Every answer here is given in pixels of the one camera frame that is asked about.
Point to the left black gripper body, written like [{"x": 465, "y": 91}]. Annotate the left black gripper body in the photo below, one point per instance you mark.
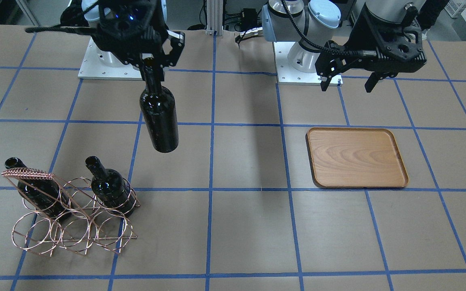
[{"x": 355, "y": 40}]

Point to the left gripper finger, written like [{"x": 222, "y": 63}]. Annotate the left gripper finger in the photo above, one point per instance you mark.
[
  {"x": 372, "y": 81},
  {"x": 325, "y": 82}
]

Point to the copper wire bottle basket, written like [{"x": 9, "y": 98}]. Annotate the copper wire bottle basket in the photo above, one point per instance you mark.
[{"x": 76, "y": 219}]

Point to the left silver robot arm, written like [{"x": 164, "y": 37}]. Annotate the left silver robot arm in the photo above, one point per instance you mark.
[{"x": 312, "y": 24}]

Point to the dark wine bottle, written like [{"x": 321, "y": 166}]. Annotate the dark wine bottle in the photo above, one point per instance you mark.
[
  {"x": 110, "y": 187},
  {"x": 158, "y": 107},
  {"x": 46, "y": 194}
]

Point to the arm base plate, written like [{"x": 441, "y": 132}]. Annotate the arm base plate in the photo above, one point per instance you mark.
[
  {"x": 295, "y": 65},
  {"x": 103, "y": 65}
]

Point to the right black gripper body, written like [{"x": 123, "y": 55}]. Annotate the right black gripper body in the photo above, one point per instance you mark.
[{"x": 171, "y": 51}]

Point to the wooden tray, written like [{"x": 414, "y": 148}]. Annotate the wooden tray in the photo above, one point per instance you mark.
[{"x": 355, "y": 158}]

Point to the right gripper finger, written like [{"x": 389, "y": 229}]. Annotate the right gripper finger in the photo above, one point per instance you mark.
[{"x": 159, "y": 73}]

